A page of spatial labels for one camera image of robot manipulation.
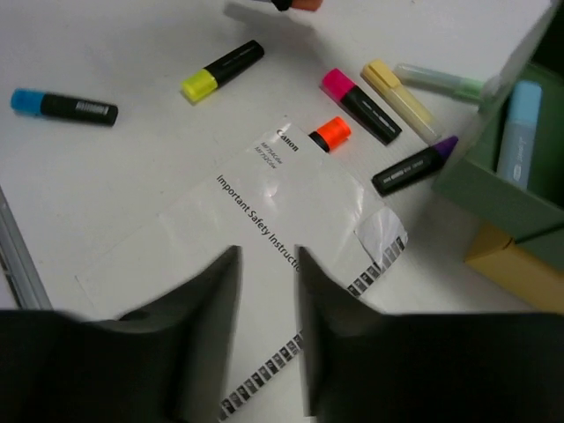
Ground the orange black highlighter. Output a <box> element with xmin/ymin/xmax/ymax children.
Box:
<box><xmin>308</xmin><ymin>116</ymin><xmax>352</xmax><ymax>153</ymax></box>

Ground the blue black highlighter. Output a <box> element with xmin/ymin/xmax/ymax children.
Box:
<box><xmin>11</xmin><ymin>88</ymin><xmax>119</xmax><ymax>127</ymax></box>

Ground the pink black highlighter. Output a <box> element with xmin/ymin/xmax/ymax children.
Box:
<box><xmin>321</xmin><ymin>68</ymin><xmax>402</xmax><ymax>145</ymax></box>

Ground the yellow black highlighter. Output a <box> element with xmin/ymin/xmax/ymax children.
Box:
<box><xmin>181</xmin><ymin>40</ymin><xmax>264</xmax><ymax>103</ymax></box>

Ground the yellow bottom drawer box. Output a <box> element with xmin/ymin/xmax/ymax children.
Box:
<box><xmin>464</xmin><ymin>223</ymin><xmax>563</xmax><ymax>314</ymax></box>

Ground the pastel orange highlighter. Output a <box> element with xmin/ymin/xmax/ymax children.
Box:
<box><xmin>260</xmin><ymin>0</ymin><xmax>323</xmax><ymax>12</ymax></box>

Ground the pastel yellow highlighter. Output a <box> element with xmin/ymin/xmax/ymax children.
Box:
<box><xmin>361</xmin><ymin>60</ymin><xmax>443</xmax><ymax>145</ymax></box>

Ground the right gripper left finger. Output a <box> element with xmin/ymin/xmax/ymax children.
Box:
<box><xmin>1</xmin><ymin>246</ymin><xmax>242</xmax><ymax>422</ymax></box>

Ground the purple black highlighter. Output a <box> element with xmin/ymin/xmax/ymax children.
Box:
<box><xmin>371</xmin><ymin>136</ymin><xmax>458</xmax><ymax>197</ymax></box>

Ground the white safety instruction booklet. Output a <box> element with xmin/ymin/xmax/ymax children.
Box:
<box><xmin>78</xmin><ymin>121</ymin><xmax>408</xmax><ymax>420</ymax></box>

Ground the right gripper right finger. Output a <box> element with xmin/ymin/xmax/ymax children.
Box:
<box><xmin>296</xmin><ymin>247</ymin><xmax>563</xmax><ymax>422</ymax></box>

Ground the green drawer box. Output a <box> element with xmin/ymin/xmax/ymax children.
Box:
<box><xmin>430</xmin><ymin>4</ymin><xmax>564</xmax><ymax>265</ymax></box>

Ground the pastel blue highlighter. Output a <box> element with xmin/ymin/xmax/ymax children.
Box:
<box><xmin>496</xmin><ymin>80</ymin><xmax>543</xmax><ymax>189</ymax></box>

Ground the pastel green highlighter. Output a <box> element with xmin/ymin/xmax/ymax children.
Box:
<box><xmin>393</xmin><ymin>63</ymin><xmax>495</xmax><ymax>103</ymax></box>

